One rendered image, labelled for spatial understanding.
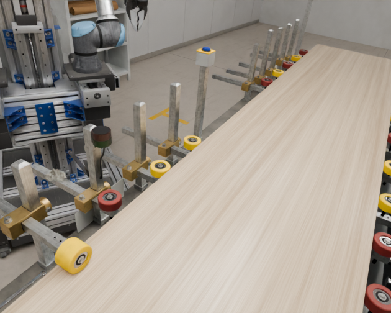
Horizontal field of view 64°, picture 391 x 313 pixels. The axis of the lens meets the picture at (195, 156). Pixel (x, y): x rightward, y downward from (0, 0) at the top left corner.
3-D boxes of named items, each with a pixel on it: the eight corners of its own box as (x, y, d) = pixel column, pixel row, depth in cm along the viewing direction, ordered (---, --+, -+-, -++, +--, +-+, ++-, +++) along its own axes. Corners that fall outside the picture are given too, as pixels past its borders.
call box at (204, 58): (195, 66, 156) (196, 49, 151) (202, 62, 161) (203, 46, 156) (207, 69, 153) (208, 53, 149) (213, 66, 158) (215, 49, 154)
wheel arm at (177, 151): (121, 134, 165) (121, 127, 162) (125, 131, 167) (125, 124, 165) (192, 164, 148) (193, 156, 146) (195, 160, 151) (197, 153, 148)
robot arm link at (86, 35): (70, 48, 164) (66, 20, 157) (95, 45, 171) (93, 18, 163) (77, 54, 156) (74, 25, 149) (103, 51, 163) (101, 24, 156)
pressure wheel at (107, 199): (95, 221, 113) (92, 197, 106) (111, 208, 119) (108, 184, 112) (112, 231, 110) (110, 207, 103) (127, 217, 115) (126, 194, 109)
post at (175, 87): (166, 169, 165) (170, 82, 138) (170, 166, 168) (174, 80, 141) (172, 172, 164) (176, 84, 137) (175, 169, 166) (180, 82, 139)
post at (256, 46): (241, 107, 239) (254, 43, 212) (243, 106, 242) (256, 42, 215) (246, 108, 238) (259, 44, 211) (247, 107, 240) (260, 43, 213)
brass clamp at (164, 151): (156, 154, 153) (156, 145, 150) (172, 142, 163) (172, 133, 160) (167, 158, 150) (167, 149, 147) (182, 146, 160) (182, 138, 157)
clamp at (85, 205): (75, 208, 114) (73, 197, 111) (102, 188, 124) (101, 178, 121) (86, 214, 112) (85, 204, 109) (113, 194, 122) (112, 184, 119)
